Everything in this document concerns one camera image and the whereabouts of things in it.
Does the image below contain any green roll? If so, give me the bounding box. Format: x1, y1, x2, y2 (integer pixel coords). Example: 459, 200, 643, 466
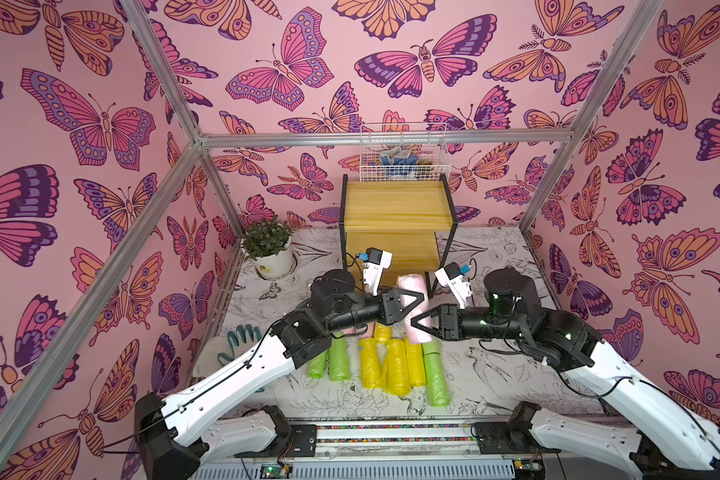
307, 351, 328, 380
422, 340, 451, 408
328, 333, 351, 382

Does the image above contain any yellow roll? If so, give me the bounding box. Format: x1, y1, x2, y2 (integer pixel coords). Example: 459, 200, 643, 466
373, 323, 392, 345
382, 339, 411, 397
404, 337, 427, 387
358, 337, 382, 389

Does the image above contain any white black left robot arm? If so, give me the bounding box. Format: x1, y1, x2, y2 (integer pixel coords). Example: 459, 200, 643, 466
134, 269, 425, 479

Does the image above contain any white green work glove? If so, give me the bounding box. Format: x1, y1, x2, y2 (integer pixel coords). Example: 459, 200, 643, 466
190, 324, 284, 395

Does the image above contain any pink roll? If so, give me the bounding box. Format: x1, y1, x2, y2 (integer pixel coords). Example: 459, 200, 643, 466
396, 273, 434, 344
339, 325, 368, 337

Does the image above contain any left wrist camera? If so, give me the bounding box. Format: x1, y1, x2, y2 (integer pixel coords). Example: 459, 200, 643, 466
357, 247, 392, 296

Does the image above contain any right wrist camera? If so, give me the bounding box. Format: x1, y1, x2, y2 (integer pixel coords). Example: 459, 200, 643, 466
435, 262, 473, 309

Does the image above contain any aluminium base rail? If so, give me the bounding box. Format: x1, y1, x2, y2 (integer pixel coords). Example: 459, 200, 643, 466
137, 413, 649, 480

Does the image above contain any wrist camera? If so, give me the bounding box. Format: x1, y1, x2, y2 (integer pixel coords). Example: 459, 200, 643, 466
435, 262, 473, 309
357, 247, 392, 296

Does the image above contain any potted green plant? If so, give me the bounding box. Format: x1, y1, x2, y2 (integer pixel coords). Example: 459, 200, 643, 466
242, 216, 296, 281

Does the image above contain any white wire basket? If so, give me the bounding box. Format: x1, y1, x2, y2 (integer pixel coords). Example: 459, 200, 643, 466
357, 123, 452, 182

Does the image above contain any wooden three-tier shelf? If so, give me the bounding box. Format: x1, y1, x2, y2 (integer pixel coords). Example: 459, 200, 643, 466
339, 175, 459, 296

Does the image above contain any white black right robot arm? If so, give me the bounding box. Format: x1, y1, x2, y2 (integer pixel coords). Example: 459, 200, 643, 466
403, 264, 720, 479

